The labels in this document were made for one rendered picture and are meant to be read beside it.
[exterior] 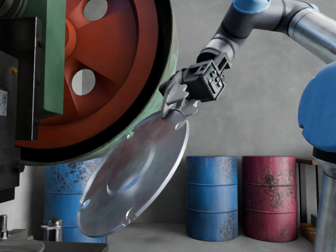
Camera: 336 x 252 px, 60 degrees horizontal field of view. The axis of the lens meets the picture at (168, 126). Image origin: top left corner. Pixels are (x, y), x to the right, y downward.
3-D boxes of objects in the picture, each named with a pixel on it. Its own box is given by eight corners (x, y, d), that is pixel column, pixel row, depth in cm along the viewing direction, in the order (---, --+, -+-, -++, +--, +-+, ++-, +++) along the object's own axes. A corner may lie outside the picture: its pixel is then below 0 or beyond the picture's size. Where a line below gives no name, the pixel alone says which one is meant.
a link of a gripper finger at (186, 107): (182, 120, 56) (201, 90, 61) (160, 122, 60) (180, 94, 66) (189, 131, 58) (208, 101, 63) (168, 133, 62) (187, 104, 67)
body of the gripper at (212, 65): (199, 73, 58) (223, 43, 65) (169, 80, 64) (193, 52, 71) (216, 103, 62) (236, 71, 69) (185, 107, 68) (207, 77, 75)
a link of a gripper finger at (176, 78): (165, 87, 60) (185, 64, 65) (160, 88, 61) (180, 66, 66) (176, 105, 62) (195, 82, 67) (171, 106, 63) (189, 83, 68)
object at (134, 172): (67, 272, 47) (63, 270, 47) (89, 168, 73) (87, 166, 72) (206, 164, 41) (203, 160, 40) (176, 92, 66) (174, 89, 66)
